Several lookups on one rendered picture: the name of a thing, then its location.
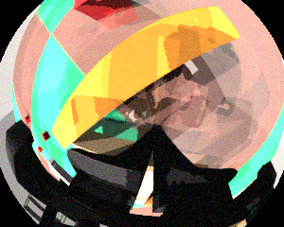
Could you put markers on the orange rectangular block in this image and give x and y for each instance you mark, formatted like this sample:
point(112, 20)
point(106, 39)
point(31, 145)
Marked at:
point(149, 201)

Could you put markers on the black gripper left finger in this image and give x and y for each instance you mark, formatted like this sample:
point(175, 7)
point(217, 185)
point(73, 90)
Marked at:
point(125, 170)

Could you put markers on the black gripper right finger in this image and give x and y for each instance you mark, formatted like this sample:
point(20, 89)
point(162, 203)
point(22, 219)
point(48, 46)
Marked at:
point(174, 174)

